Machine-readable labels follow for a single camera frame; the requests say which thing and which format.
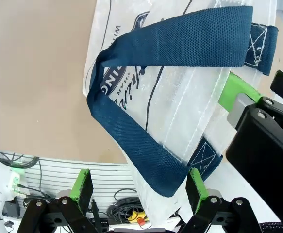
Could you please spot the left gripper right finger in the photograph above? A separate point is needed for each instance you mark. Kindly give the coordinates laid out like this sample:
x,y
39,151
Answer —
x,y
197,191

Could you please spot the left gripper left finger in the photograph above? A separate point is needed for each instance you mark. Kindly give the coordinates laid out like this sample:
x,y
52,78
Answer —
x,y
85,194

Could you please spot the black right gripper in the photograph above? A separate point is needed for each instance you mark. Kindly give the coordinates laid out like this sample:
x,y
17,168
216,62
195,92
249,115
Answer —
x,y
260,157

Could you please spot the white ribbed panel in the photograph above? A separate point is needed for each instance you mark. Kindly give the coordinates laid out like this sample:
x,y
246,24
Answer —
x,y
102,177

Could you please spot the yellow emergency stop button box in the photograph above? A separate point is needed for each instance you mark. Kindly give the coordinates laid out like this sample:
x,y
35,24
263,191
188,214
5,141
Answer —
x,y
136,216

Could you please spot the small black box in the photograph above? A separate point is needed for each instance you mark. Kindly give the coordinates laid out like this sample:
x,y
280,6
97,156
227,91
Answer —
x,y
11,207

